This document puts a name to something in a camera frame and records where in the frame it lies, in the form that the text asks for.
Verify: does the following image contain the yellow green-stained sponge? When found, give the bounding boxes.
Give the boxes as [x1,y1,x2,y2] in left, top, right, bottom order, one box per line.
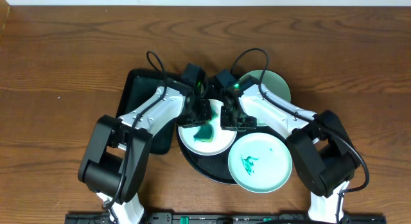
[193,109,218,142]

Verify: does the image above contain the white plate with green stain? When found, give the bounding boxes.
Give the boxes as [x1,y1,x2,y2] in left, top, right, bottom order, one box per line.
[177,99,237,156]

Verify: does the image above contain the mint plate with green stain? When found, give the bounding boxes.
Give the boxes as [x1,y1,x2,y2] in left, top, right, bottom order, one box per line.
[228,133,292,194]

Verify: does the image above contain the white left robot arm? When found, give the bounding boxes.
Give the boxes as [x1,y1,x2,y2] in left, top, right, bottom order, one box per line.
[78,86,211,223]

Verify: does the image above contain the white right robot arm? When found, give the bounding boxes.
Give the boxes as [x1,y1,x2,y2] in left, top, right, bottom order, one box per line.
[221,82,369,223]

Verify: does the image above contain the black round tray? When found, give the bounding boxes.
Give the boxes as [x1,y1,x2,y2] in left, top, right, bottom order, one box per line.
[175,74,290,185]

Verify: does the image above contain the black rectangular tray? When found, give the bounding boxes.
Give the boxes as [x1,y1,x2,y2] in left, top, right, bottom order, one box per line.
[116,69,185,155]

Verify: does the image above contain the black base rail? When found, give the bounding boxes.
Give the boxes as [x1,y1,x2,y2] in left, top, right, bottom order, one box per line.
[64,212,387,224]

